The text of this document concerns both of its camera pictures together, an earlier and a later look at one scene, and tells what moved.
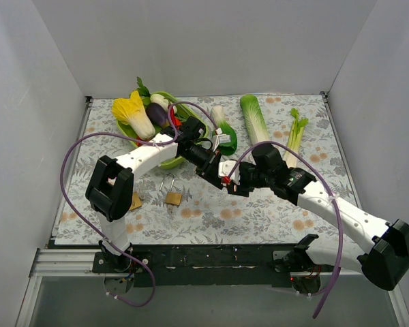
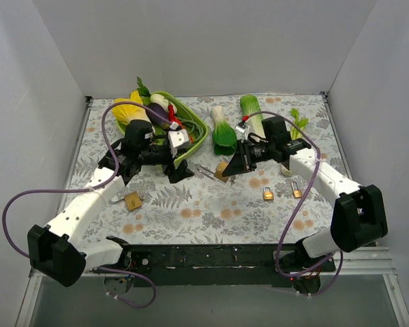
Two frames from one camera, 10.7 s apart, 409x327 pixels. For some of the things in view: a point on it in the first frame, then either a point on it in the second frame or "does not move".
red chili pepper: [176, 121] does not move
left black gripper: [210, 169] -> [172, 163]
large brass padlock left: [136, 202] does not move
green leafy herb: [142, 89] does not move
